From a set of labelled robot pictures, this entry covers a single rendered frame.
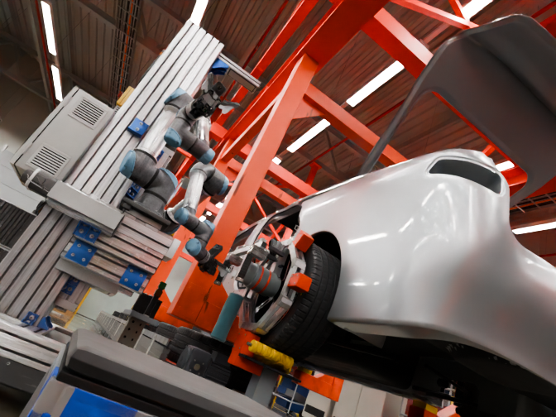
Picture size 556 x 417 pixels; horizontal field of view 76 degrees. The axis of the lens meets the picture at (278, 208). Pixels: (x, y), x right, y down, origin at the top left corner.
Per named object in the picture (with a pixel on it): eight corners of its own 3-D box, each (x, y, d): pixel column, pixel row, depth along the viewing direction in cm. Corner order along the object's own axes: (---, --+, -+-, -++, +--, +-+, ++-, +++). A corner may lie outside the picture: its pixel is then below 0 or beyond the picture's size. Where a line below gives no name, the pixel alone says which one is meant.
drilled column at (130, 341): (107, 394, 205) (146, 323, 222) (91, 387, 202) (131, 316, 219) (107, 390, 213) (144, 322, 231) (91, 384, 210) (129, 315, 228)
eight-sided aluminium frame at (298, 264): (280, 338, 169) (316, 238, 191) (268, 333, 167) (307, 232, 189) (237, 331, 215) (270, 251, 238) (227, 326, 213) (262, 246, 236)
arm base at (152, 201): (131, 202, 155) (142, 184, 160) (127, 210, 168) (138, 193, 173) (162, 219, 160) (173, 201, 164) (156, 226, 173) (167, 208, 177)
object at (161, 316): (189, 334, 403) (203, 305, 418) (146, 315, 388) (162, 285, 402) (185, 333, 418) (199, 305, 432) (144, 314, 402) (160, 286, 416)
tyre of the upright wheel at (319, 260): (364, 256, 191) (305, 256, 251) (330, 235, 184) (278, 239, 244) (315, 380, 171) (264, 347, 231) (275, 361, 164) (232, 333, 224)
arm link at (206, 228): (203, 215, 179) (194, 234, 175) (219, 227, 186) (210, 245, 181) (195, 215, 185) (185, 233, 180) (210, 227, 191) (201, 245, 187)
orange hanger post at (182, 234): (147, 315, 387) (240, 144, 490) (130, 308, 381) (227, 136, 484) (145, 314, 403) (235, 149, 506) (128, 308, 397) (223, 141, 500)
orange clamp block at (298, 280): (298, 293, 179) (308, 292, 171) (285, 285, 177) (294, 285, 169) (303, 280, 182) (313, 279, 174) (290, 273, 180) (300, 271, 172)
